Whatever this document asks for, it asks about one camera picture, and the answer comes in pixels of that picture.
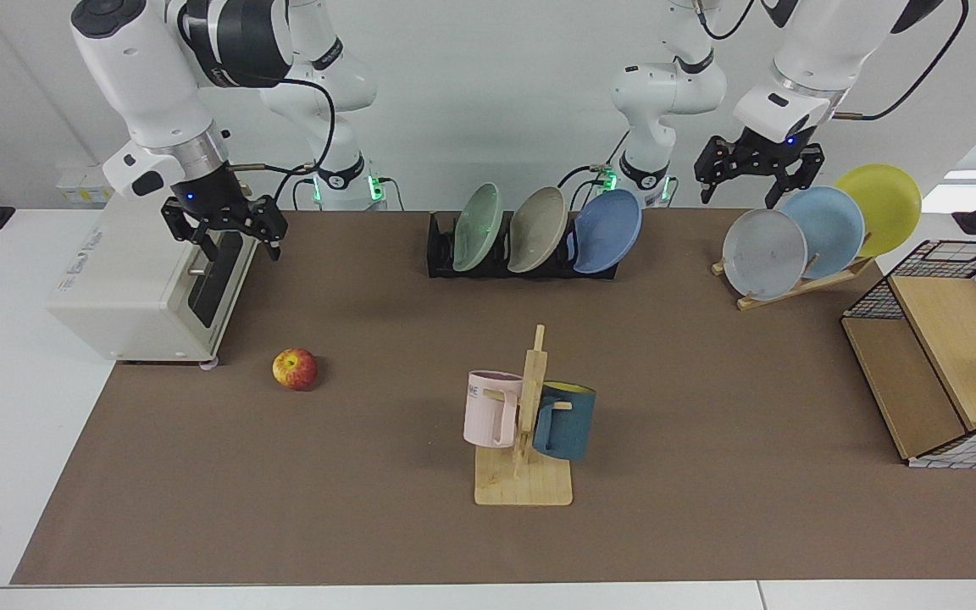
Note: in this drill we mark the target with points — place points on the red yellow apple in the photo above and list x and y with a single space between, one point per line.
295 369

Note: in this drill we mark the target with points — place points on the wooden cup stand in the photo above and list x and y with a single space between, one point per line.
524 483

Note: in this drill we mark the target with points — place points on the pale yellow labelled box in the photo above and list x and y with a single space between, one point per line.
81 188

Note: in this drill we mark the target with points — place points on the pale green plate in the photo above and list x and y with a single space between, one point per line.
478 227

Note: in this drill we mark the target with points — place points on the light blue plate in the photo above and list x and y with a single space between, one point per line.
831 224

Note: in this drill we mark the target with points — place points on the wooden plate rack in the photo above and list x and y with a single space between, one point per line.
780 292

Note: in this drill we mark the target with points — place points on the brown table cloth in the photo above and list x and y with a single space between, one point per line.
708 466

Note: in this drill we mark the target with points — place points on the dark blue cup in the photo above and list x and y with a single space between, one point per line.
568 424

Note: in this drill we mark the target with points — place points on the grey plate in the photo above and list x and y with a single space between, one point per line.
763 254

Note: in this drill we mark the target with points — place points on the black dish rack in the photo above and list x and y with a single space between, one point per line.
441 254

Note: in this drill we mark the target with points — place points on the beige plate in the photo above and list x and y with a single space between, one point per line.
537 229

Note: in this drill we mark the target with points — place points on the pale toaster oven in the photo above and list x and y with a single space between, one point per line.
136 288

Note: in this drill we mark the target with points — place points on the pink cup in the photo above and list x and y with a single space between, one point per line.
488 411

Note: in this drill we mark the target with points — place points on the yellow plate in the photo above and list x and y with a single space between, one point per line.
886 203

